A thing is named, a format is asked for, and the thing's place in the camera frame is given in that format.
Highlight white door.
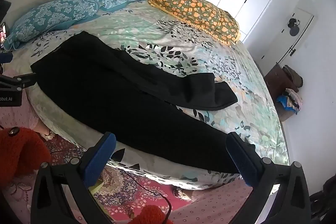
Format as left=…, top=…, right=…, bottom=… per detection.
left=256, top=7, right=315, bottom=67

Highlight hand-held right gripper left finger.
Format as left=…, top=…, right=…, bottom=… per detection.
left=30, top=132, right=117, bottom=224

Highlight dark round door hanging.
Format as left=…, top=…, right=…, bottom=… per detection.
left=287, top=18, right=301, bottom=37

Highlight black pants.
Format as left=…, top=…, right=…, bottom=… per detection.
left=30, top=31, right=256, bottom=174

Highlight brown grey bag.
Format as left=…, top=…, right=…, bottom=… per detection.
left=282, top=64, right=303, bottom=88

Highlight floral bedsheet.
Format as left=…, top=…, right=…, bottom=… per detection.
left=12, top=0, right=290, bottom=190

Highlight pile of clothes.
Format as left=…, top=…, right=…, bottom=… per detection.
left=276, top=88, right=303, bottom=115

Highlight phone with lit screen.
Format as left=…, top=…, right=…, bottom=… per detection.
left=0, top=24, right=7, bottom=51

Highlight pink dotted cloth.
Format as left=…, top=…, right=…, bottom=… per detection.
left=168, top=177, right=265, bottom=224
left=0, top=67, right=42, bottom=135

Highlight red patterned carpet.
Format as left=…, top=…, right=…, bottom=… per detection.
left=0, top=132, right=200, bottom=224

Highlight yellow green box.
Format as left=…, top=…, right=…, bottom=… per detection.
left=88, top=178, right=104, bottom=191

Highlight orange floral pillow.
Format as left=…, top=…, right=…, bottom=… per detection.
left=148, top=0, right=241, bottom=45

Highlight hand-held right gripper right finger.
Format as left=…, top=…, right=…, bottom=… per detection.
left=225, top=132, right=313, bottom=224

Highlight patterned red rug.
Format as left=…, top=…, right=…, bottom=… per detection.
left=51, top=149, right=172, bottom=222

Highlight large blue floral pillow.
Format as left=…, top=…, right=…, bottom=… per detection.
left=6, top=0, right=101, bottom=51

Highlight brown wooden cabinet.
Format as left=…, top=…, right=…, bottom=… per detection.
left=263, top=63, right=300, bottom=101

